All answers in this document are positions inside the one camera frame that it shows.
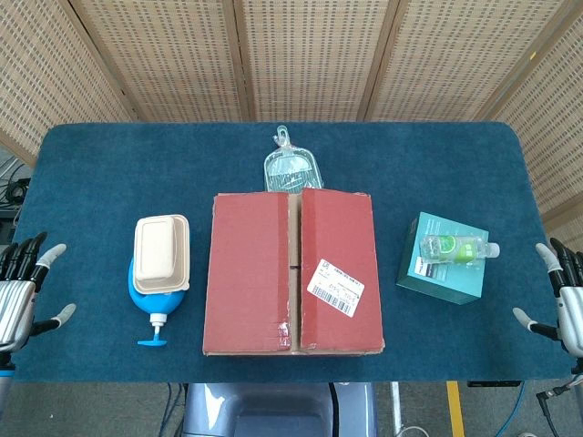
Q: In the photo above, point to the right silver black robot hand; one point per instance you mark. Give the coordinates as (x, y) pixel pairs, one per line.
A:
(571, 314)

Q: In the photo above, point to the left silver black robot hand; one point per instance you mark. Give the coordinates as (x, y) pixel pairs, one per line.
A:
(16, 309)

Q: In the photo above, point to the cardboard box with red flaps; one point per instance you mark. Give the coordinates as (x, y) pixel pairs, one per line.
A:
(248, 273)

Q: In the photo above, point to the teal box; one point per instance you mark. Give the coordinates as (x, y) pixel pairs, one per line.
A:
(437, 280)

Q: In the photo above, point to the blue carpeted table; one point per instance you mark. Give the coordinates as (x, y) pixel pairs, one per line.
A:
(114, 182)

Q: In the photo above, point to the clear pouch with green label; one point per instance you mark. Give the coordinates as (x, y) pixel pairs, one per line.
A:
(455, 248)

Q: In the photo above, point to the blue pump dispenser bottle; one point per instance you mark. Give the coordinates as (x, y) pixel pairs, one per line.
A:
(157, 304)

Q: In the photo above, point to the beige lidded food container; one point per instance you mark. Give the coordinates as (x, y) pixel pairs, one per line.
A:
(159, 250)

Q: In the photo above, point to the white metal pole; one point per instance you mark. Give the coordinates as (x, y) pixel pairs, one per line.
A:
(395, 407)

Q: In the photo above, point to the packaged mint dustpan brush set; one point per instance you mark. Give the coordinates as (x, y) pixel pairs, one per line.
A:
(291, 170)

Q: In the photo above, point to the woven rattan folding screen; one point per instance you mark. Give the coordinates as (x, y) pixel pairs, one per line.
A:
(309, 59)

